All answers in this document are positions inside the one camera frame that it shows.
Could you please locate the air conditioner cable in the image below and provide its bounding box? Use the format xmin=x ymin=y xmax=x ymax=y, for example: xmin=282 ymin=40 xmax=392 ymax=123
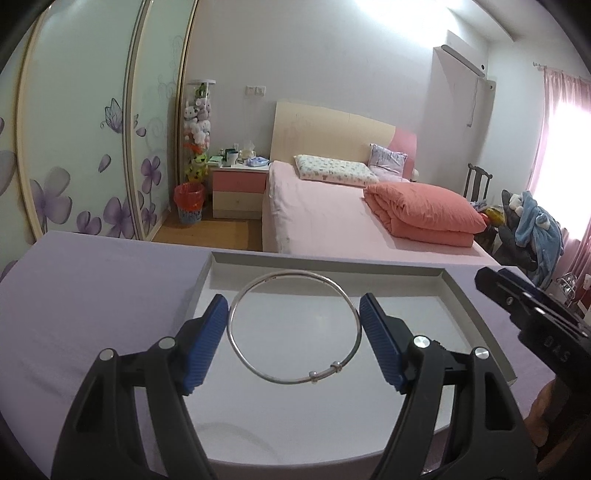
xmin=465 ymin=75 xmax=479 ymax=128

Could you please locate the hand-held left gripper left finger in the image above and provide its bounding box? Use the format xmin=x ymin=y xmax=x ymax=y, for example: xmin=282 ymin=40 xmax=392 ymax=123
xmin=51 ymin=294 xmax=230 ymax=480

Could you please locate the clear tube of plush toys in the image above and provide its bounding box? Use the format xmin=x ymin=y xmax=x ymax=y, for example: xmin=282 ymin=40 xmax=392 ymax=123
xmin=182 ymin=80 xmax=217 ymax=186

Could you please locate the purple tablecloth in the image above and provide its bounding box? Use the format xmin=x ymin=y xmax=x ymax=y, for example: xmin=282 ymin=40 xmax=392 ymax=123
xmin=0 ymin=231 xmax=591 ymax=480

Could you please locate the pink curtain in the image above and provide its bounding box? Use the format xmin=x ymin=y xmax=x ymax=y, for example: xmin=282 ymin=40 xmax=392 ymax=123
xmin=526 ymin=67 xmax=591 ymax=315

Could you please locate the dark grey clothes pile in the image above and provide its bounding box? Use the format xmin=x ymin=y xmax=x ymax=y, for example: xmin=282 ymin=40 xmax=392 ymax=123
xmin=489 ymin=189 xmax=539 ymax=274

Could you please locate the red trash bin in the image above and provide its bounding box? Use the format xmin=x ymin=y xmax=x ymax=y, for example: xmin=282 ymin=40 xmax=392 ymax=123
xmin=174 ymin=182 xmax=205 ymax=225

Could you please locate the folded salmon duvet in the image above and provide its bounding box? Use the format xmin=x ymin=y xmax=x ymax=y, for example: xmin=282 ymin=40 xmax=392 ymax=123
xmin=362 ymin=181 xmax=488 ymax=249

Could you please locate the white printed pillow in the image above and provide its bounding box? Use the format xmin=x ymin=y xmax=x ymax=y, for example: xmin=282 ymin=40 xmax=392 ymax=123
xmin=294 ymin=154 xmax=378 ymax=188

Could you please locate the white air conditioner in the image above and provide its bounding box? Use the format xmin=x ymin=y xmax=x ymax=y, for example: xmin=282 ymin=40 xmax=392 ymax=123
xmin=441 ymin=44 xmax=486 ymax=77

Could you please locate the light blue fleece robe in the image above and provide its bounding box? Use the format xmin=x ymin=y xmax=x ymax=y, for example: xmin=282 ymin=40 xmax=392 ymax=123
xmin=515 ymin=190 xmax=565 ymax=287

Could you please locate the floral sliding door wardrobe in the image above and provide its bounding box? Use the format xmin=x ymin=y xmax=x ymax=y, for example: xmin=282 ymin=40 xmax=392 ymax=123
xmin=0 ymin=0 xmax=200 ymax=278

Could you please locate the grey cardboard tray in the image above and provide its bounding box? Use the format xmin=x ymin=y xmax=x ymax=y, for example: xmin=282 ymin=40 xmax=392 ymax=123
xmin=182 ymin=250 xmax=517 ymax=467

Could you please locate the pink and beige nightstand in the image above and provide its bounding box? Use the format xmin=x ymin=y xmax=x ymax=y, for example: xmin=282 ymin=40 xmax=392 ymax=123
xmin=211 ymin=159 xmax=270 ymax=220

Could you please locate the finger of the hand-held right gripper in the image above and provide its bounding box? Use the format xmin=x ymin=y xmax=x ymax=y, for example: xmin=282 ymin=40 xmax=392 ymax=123
xmin=475 ymin=267 xmax=539 ymax=324

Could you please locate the beige and pink headboard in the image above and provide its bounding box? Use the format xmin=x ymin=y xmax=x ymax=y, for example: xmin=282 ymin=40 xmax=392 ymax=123
xmin=269 ymin=100 xmax=419 ymax=182

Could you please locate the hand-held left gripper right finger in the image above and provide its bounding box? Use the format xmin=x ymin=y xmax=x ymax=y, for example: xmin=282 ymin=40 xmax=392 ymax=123
xmin=358 ymin=292 xmax=539 ymax=480

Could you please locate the purple floral pillow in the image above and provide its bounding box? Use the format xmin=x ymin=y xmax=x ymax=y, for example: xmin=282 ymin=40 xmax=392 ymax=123
xmin=368 ymin=143 xmax=408 ymax=182

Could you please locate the person's right hand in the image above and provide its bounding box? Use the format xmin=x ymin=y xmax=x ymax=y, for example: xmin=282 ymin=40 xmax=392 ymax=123
xmin=530 ymin=381 xmax=572 ymax=441

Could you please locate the thin silver bangle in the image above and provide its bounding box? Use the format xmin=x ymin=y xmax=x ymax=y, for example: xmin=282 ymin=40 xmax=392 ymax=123
xmin=228 ymin=271 xmax=362 ymax=385

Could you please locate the dark wooden chair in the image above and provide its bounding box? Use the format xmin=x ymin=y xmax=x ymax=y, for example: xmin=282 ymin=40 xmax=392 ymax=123
xmin=466 ymin=163 xmax=494 ymax=204

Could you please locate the bed with pink sheet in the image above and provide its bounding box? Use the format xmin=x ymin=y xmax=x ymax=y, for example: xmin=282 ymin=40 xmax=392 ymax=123
xmin=262 ymin=161 xmax=502 ymax=266

